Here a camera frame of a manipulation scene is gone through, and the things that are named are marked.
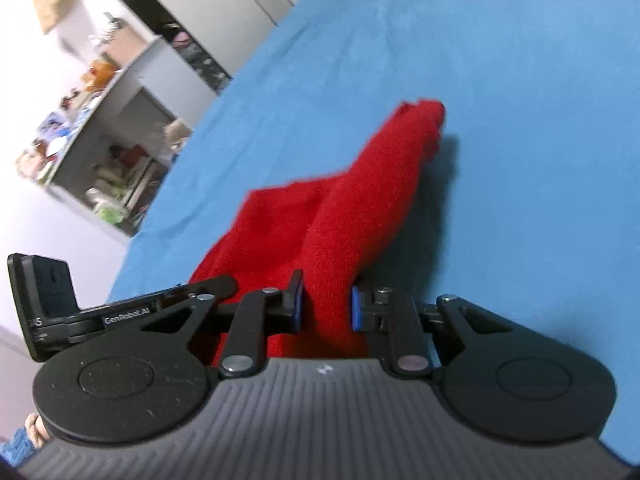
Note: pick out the orange plush toy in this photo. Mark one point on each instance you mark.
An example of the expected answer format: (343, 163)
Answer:
(100, 75)

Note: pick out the red knit sweater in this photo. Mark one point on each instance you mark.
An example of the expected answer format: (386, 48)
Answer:
(350, 210)

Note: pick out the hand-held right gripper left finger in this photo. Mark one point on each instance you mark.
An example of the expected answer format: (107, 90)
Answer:
(297, 306)

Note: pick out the white desk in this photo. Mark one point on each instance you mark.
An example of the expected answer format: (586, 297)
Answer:
(130, 72)

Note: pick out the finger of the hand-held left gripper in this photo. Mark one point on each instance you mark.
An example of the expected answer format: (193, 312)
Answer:
(217, 287)

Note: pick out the black shelf unit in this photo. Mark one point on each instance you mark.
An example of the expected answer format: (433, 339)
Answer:
(200, 60)

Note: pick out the cream bag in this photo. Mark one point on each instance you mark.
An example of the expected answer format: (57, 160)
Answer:
(177, 135)

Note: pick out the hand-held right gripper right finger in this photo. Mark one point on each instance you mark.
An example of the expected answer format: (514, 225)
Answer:
(356, 310)

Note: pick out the woven basket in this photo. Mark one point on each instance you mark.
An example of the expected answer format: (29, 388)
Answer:
(127, 45)

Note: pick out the blue bed sheet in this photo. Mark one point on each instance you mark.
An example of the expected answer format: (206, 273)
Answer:
(500, 110)

